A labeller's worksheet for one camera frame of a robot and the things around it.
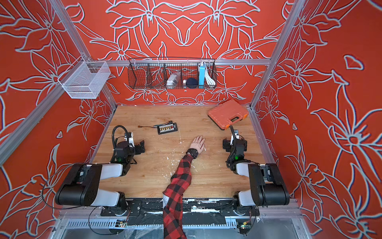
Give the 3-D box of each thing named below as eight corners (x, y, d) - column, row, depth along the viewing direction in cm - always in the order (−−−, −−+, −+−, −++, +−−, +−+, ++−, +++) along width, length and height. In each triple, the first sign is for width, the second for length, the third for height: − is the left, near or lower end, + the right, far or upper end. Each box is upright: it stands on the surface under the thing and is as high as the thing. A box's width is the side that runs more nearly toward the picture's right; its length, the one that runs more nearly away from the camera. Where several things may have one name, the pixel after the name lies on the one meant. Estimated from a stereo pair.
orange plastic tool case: (222, 131, 105) (223, 127, 101) (206, 115, 115) (206, 110, 111) (247, 116, 114) (249, 112, 110) (230, 102, 124) (232, 97, 120)
